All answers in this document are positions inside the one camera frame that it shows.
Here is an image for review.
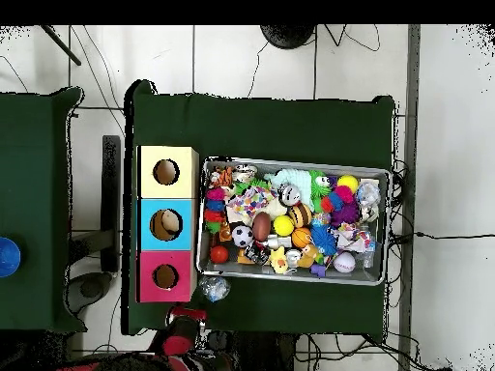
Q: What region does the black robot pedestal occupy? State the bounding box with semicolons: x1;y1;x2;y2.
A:
231;330;299;371

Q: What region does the black tripod leg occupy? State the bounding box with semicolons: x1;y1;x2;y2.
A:
40;24;82;67

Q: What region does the blue round bowl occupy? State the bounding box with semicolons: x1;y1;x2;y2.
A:
0;236;22;278

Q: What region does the silver wire mesh bin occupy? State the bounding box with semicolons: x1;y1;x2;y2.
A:
195;155;392;287

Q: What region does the wooden box with three holes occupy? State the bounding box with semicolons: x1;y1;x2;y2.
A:
135;145;200;303

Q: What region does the blue spiky ball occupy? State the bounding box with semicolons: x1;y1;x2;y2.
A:
308;223;338;257

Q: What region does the black round stand base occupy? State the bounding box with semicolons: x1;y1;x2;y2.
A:
259;24;316;50

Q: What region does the yellow duck plush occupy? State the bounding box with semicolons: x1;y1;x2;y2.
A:
269;246;291;275

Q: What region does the polka-dot crumpled cloth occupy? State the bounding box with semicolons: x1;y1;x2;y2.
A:
224;185;277;223

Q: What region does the mint green cloth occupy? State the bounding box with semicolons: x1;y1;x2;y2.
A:
264;168;313;206

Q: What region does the brown toy football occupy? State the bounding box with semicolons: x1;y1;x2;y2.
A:
251;211;273;243

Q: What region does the small soccer ball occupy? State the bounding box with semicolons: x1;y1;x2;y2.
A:
230;224;255;249

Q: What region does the small orange basketball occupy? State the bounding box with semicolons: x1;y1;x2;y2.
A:
290;226;313;249

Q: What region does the red-orange ball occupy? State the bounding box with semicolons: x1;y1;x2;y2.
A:
209;245;230;265

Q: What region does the black upright panel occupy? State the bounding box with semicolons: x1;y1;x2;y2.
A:
100;134;122;273

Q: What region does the plain yellow ball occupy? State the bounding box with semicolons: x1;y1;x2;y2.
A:
273;214;296;238

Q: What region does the grey stand foot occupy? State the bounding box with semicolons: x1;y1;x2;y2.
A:
66;271;114;315

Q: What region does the dark green side tablecloth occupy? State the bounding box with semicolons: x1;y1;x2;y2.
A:
0;86;87;334

